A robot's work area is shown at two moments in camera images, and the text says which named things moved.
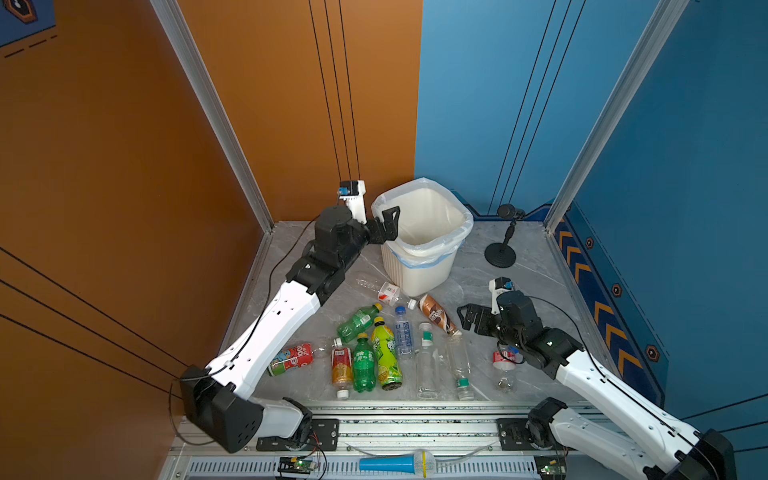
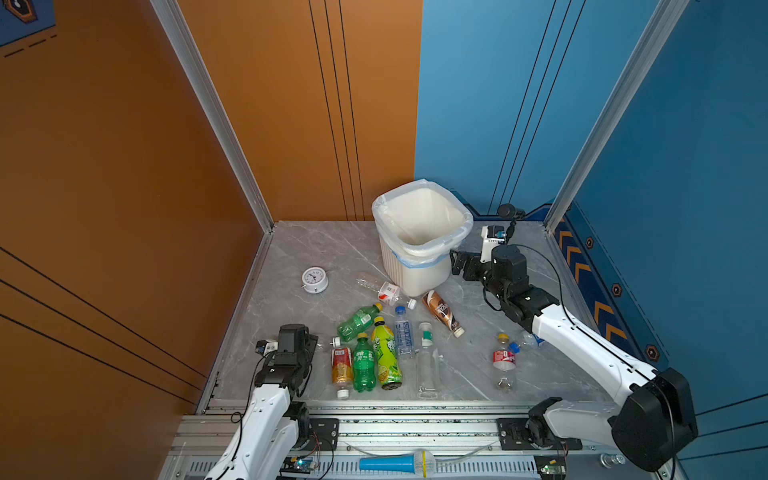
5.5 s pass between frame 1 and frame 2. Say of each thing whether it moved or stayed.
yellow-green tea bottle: stayed
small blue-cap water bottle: stayed
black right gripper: moved
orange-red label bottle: stayed
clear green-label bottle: stayed
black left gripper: moved
